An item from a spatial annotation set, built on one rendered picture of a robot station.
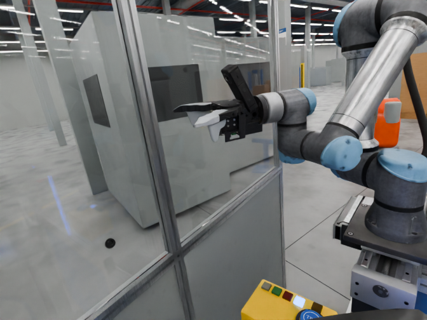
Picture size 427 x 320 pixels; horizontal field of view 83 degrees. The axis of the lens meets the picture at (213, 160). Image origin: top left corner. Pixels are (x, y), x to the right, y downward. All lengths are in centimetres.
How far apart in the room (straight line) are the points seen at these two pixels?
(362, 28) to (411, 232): 56
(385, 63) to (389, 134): 335
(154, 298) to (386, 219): 72
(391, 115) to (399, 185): 314
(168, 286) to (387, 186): 72
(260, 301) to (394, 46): 61
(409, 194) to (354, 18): 48
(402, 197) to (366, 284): 25
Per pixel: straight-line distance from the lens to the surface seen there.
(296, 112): 64
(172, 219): 80
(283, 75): 477
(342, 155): 55
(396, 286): 79
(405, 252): 83
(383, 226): 85
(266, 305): 58
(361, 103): 61
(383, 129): 396
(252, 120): 60
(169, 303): 94
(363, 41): 81
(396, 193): 81
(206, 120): 47
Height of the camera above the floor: 152
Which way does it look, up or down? 18 degrees down
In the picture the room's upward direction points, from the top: 7 degrees counter-clockwise
